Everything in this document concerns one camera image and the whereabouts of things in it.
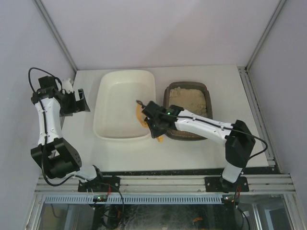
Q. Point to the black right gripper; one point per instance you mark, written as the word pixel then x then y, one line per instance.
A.
pixel 148 117

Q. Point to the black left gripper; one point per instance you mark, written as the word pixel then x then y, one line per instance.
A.
pixel 72 103

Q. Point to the orange plastic litter scoop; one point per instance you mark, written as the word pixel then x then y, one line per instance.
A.
pixel 141 117

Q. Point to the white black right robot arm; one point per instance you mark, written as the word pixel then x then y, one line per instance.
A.
pixel 235 137

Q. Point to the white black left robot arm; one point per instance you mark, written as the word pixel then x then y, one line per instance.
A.
pixel 58 159

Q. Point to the dark grey litter box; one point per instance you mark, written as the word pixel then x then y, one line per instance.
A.
pixel 193 96

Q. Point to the white plastic waste tub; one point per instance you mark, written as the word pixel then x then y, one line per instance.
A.
pixel 116 114

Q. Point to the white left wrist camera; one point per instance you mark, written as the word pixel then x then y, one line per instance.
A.
pixel 67 86

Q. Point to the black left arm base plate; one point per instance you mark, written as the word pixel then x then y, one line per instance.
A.
pixel 97 185

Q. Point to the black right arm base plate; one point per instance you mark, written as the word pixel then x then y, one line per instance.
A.
pixel 218 184

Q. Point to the grey slotted cable duct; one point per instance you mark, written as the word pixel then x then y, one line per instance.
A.
pixel 133 199

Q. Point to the left aluminium corner post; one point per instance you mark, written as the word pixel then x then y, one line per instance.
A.
pixel 55 34

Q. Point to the aluminium corner post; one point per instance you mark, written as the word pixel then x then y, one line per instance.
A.
pixel 264 36
pixel 55 34

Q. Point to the aluminium mounting rail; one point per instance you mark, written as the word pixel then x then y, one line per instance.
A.
pixel 181 184

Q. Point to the right aluminium corner post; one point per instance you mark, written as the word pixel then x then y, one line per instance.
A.
pixel 264 36

